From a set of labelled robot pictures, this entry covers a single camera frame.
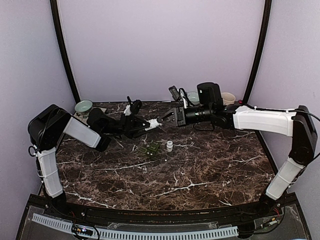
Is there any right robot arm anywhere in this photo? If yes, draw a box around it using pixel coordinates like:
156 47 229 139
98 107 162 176
157 82 318 217

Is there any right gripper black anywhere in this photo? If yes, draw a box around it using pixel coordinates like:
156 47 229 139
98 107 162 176
157 105 214 128

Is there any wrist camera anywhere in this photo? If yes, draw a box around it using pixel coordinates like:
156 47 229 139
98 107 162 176
168 85 187 109
123 96 142 116

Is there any white bottle cap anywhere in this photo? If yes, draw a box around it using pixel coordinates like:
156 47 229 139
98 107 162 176
166 140 174 152

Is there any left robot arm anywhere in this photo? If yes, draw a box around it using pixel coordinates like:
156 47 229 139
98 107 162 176
27 104 151 198

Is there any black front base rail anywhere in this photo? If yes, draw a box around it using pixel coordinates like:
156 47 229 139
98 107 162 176
24 194 298 228

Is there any floral square plate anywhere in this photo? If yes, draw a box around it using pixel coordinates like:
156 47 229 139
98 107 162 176
73 107 107 125

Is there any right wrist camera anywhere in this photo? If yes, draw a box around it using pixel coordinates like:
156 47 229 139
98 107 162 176
168 85 187 109

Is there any right black frame post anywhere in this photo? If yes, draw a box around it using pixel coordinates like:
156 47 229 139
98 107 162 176
242 0 272 104

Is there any pale green bowl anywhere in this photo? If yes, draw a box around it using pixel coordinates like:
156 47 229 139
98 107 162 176
187 91 200 106
74 100 93 118

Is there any cream floral mug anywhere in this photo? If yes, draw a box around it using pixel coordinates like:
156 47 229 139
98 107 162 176
221 92 236 106

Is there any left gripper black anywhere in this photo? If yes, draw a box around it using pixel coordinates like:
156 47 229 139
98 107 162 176
101 113 153 139

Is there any pale green bowl left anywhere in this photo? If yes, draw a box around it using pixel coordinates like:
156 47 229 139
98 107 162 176
74 100 93 118

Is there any black frame post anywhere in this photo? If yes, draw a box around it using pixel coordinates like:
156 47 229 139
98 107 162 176
242 0 272 104
49 0 81 104

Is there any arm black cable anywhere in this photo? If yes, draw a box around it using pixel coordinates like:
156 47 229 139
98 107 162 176
27 107 58 157
294 107 320 161

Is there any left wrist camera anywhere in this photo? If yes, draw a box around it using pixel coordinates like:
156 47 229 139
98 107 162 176
123 96 142 116

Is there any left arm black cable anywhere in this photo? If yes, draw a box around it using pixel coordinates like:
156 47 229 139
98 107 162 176
27 107 58 157

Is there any white pill bottle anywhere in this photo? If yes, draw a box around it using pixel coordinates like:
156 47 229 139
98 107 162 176
144 118 162 131

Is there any white slotted cable duct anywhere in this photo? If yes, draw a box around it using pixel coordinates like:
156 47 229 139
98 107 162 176
31 213 239 240

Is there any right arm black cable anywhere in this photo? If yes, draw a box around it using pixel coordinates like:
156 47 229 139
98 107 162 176
294 107 320 161

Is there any pale green bowl right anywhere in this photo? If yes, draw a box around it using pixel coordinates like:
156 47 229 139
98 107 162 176
187 91 200 106

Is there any left black frame post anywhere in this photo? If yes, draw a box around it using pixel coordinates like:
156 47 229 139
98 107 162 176
49 0 81 104

